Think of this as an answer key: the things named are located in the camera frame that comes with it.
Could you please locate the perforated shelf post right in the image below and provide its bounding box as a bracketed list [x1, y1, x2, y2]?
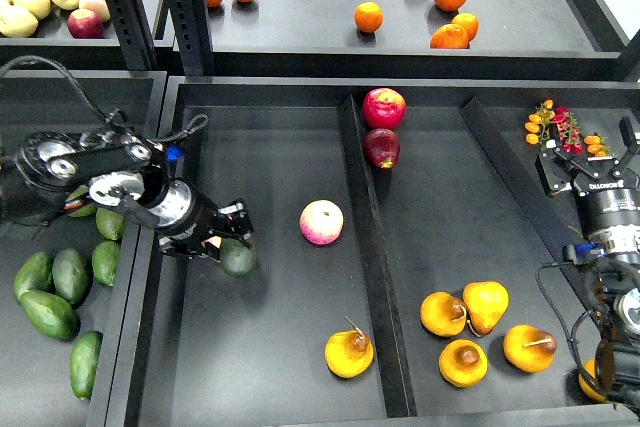
[166, 0, 215, 76]

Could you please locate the perforated shelf post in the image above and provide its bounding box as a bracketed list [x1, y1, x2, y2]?
[106, 0, 157, 71]
[166, 0, 215, 76]

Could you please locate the black left bin tray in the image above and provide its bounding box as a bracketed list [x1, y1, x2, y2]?
[1, 70, 154, 426]

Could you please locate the red apple on shelf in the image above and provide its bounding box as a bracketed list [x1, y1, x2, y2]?
[67, 8, 104, 39]

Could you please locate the green avocado middle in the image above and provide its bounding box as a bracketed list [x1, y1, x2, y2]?
[52, 248, 92, 306]

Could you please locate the dark green avocado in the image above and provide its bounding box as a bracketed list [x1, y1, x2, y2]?
[220, 239, 258, 278]

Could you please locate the yellow pear with stem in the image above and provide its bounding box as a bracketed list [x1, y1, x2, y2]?
[324, 316, 374, 379]

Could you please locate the orange behind front right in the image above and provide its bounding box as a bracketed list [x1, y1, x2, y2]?
[452, 12, 479, 41]

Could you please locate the black bin divider left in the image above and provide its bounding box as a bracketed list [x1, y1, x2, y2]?
[337, 96, 417, 418]

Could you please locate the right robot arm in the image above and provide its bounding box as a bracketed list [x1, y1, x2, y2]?
[536, 117, 639, 412]

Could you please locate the bright red apple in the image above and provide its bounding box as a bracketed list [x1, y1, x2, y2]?
[362, 88, 407, 130]

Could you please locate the perforated shelf post left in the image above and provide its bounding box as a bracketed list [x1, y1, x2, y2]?
[106, 0, 157, 71]

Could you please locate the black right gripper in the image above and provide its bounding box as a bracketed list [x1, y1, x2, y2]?
[535, 116, 640, 255]

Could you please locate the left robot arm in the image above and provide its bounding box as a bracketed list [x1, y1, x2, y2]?
[1, 55, 253, 260]

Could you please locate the green avocado top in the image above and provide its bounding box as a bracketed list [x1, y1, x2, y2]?
[63, 185, 97, 218]

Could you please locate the green avocado bottom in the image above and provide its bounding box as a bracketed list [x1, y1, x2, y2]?
[69, 331, 103, 399]

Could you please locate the green avocado upper right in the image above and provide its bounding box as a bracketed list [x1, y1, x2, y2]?
[95, 208, 125, 241]

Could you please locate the orange cherry tomato bunch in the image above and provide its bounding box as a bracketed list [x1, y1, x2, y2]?
[524, 99, 559, 148]

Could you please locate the green avocado lower left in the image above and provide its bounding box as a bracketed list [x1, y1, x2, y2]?
[19, 290, 79, 341]

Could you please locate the yellow pear far right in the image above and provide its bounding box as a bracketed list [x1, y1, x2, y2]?
[578, 359, 609, 403]

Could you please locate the dark red apple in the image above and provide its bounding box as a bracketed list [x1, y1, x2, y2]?
[364, 128, 400, 169]

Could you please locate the black bin divider right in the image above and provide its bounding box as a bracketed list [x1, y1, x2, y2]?
[458, 96, 640, 378]

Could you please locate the black upper left shelf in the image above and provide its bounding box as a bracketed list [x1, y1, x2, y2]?
[1, 0, 172, 71]

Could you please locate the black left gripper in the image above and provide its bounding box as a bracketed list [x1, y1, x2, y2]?
[154, 181, 254, 262]

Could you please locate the black bin divider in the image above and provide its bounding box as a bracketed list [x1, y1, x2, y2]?
[337, 96, 417, 418]
[458, 96, 640, 378]

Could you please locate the pink apple centre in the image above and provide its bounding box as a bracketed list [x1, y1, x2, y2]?
[299, 199, 344, 246]

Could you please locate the black shelf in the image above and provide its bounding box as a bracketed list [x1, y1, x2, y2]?
[208, 0, 639, 81]
[1, 0, 172, 71]

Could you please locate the yellow pear with twig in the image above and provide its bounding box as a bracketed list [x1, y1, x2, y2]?
[503, 324, 557, 373]

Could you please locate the yellow pear brown top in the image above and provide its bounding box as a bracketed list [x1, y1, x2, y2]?
[420, 291, 467, 337]

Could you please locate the green avocado by wall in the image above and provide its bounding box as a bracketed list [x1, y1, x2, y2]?
[91, 240, 121, 287]

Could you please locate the orange tomato string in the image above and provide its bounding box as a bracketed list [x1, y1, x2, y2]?
[583, 134, 616, 159]

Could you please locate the tall yellow pear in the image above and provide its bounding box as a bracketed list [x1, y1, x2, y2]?
[462, 281, 510, 337]

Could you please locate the red cherry tomato bunch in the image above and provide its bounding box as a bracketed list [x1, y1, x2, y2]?
[551, 107, 583, 154]

